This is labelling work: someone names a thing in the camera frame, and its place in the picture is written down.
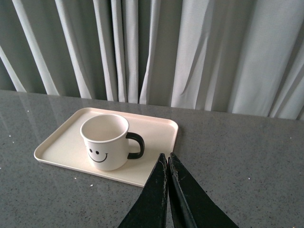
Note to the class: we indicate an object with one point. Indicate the grey pleated curtain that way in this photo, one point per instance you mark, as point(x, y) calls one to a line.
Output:
point(235, 56)

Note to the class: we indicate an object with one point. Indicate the white mug with black handle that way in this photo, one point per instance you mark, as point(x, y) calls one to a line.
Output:
point(108, 142)

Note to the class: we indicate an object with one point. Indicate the pink rectangular plastic tray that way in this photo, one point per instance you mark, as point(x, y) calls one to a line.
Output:
point(65, 146)

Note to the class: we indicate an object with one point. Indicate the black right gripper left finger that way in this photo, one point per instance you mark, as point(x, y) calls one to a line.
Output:
point(150, 209)

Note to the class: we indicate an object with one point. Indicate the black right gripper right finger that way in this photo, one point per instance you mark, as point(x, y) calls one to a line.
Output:
point(191, 207)

